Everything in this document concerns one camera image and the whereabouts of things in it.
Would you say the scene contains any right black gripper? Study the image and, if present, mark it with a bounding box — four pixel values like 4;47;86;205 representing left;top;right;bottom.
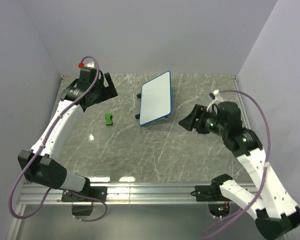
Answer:
178;103;228;136

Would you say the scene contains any green whiteboard eraser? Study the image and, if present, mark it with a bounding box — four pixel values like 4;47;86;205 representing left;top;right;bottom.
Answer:
105;113;113;126

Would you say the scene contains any blue framed whiteboard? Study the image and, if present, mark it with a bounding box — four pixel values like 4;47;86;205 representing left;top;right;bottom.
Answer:
138;71;173;126

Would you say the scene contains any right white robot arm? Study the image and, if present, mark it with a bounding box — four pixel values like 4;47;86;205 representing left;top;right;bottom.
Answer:
178;101;300;240

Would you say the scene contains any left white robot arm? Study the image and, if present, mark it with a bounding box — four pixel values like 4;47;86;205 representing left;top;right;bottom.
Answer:
17;67;118;201

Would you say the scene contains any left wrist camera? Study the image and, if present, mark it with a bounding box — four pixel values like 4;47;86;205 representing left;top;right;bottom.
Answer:
79;67;97;84

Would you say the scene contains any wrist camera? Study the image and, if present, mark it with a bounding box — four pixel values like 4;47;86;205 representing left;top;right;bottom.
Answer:
79;67;97;84
217;101;242;126

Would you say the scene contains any black wire whiteboard stand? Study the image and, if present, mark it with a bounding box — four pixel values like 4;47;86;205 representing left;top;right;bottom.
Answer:
135;93;168;120

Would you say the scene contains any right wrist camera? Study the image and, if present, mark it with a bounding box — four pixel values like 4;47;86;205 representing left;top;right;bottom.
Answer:
217;101;242;126

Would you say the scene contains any aluminium right side rail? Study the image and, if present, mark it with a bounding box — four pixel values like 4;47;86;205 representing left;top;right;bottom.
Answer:
231;75;250;128

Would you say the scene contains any aluminium rail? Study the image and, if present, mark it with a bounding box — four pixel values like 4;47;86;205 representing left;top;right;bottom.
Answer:
17;182;263;206
231;75;250;128

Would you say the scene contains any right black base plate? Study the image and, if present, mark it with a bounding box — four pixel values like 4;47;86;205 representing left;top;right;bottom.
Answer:
193;184;225;202

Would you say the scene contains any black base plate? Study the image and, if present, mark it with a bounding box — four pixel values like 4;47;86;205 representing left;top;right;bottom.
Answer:
193;184;225;202
61;186;108;203

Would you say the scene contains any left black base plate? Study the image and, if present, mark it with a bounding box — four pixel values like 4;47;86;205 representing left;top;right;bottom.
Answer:
61;186;108;203

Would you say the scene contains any aluminium front rail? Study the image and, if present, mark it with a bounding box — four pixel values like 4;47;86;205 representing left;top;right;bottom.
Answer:
17;182;263;206

